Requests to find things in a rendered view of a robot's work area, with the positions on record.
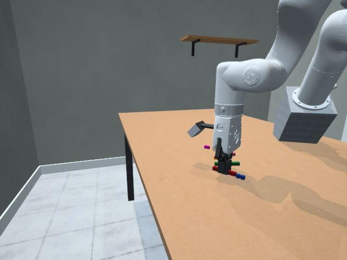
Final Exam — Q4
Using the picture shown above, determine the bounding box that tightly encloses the dark red rod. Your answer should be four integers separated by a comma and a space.
213, 166, 236, 177

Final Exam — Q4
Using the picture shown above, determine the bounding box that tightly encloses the green rod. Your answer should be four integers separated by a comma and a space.
214, 161, 240, 166

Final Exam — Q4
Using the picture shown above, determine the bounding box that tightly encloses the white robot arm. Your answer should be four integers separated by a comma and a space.
214, 0, 347, 116

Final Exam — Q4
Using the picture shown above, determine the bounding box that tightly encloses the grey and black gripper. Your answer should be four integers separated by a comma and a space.
213, 113, 243, 175

